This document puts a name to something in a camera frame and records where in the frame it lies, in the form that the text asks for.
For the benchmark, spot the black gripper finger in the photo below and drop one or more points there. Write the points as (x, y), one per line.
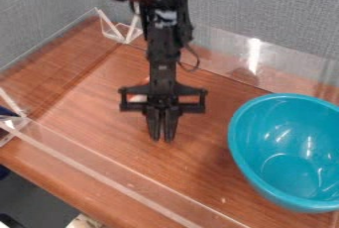
(154, 118)
(173, 114)

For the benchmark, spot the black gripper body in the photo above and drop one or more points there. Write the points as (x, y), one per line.
(165, 92)

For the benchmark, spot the white red plush mushroom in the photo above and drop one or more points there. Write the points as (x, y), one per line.
(138, 97)

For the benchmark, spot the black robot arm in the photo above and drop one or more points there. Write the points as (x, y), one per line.
(168, 30)

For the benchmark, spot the blue plastic bowl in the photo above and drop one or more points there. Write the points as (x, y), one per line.
(284, 139)

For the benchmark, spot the clear acrylic left barrier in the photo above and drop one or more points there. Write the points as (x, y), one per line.
(27, 29)

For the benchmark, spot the clear acrylic barrier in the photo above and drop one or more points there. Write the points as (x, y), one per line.
(264, 65)
(140, 188)
(27, 29)

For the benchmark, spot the clear acrylic back barrier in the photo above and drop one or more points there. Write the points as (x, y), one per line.
(264, 65)

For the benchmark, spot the clear acrylic front barrier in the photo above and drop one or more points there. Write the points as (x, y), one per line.
(140, 188)

